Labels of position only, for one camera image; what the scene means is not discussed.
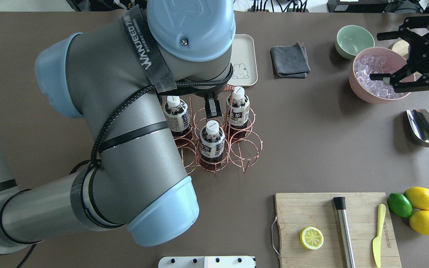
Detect yellow lemon near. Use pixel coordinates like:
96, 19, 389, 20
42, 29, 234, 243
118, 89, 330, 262
409, 210, 429, 236

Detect half lemon slice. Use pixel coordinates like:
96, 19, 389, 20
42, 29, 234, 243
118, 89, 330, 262
299, 227, 324, 250

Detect pink bowl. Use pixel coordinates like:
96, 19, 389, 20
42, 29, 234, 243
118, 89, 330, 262
349, 47, 408, 104

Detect bamboo cutting board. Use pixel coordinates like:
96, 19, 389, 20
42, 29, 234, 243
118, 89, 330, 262
275, 193, 387, 268

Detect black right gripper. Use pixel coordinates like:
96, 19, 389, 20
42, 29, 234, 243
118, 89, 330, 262
369, 16, 429, 93

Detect clear ice cubes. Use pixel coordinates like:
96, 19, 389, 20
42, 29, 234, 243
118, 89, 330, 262
353, 54, 407, 99

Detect copper wire bottle basket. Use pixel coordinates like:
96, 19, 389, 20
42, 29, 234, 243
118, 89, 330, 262
174, 94, 263, 174

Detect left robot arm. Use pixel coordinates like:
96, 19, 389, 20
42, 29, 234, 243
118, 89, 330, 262
0, 0, 236, 255

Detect green bowl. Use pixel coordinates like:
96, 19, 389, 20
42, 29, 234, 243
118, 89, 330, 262
335, 25, 375, 60

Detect yellow lemon far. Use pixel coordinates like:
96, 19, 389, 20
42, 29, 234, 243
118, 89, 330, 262
404, 186, 429, 211

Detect steel ice scoop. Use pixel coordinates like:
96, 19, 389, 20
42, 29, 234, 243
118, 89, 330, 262
406, 109, 429, 147

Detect tea bottle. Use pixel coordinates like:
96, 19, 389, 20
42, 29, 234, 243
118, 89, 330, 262
226, 86, 250, 141
163, 96, 191, 137
200, 120, 225, 163

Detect steel muddler black tip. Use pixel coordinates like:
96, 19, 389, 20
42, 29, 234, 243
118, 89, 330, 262
333, 197, 356, 268

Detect yellow plastic knife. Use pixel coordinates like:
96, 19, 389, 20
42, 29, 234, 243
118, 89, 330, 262
372, 204, 386, 268

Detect grey folded cloth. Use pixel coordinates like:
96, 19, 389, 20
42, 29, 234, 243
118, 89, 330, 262
270, 41, 311, 79

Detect yellow lemon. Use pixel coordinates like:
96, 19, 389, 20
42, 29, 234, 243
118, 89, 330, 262
409, 210, 429, 236
404, 186, 429, 211

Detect cream rabbit tray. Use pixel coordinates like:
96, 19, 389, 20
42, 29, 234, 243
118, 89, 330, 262
228, 34, 258, 87

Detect green lime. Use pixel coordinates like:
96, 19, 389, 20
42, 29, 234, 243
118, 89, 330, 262
387, 193, 413, 218

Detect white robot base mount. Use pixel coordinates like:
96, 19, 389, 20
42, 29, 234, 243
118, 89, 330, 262
158, 256, 257, 268

